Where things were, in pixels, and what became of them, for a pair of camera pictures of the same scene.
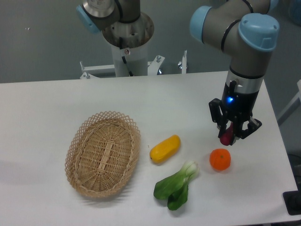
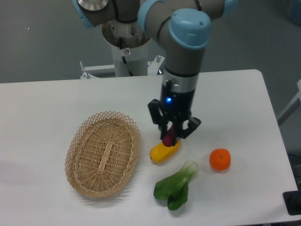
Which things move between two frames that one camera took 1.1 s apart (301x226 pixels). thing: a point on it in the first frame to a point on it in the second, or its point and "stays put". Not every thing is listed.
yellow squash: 166,149 stays put
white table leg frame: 293,105 stays put
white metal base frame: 92,71 stays put
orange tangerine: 220,159 stays put
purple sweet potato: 227,138 to 169,139
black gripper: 236,105 to 177,96
